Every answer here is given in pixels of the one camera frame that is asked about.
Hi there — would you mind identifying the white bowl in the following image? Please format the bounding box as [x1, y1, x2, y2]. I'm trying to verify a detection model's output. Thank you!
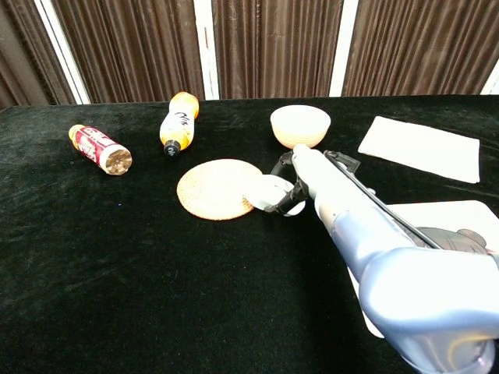
[269, 104, 332, 149]

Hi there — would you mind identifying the black velvet tablecloth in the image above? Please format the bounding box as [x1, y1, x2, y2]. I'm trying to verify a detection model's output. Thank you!
[0, 94, 499, 374]

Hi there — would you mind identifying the orange tea bottle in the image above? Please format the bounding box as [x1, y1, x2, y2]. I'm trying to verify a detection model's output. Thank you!
[158, 91, 200, 158]

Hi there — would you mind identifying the round woven coaster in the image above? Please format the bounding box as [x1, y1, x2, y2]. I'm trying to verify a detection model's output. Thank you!
[175, 158, 264, 222]

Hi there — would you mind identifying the white aluminium frame post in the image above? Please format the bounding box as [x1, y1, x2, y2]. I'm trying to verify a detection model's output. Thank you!
[33, 0, 93, 105]
[328, 0, 359, 98]
[480, 68, 499, 97]
[193, 0, 221, 101]

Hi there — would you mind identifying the cartoon girl mouse pad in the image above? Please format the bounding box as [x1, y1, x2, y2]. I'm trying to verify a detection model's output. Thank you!
[346, 199, 499, 340]

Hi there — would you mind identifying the white rectangular notebook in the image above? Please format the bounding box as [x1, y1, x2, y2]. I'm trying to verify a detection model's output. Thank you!
[357, 115, 481, 185]

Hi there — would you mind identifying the red label drink bottle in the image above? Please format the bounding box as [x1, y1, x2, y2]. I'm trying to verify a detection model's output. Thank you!
[68, 124, 133, 176]

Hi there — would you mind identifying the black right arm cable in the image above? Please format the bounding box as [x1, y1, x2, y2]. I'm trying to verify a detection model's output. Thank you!
[323, 149, 444, 251]

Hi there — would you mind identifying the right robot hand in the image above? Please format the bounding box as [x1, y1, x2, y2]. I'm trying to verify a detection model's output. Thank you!
[264, 143, 375, 231]

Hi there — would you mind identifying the white computer mouse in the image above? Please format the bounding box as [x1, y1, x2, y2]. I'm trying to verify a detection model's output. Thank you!
[242, 174, 306, 217]

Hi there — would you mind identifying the brown pleated curtain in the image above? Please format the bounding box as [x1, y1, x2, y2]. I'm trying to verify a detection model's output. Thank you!
[211, 0, 345, 100]
[51, 0, 207, 104]
[342, 0, 499, 97]
[0, 0, 77, 109]

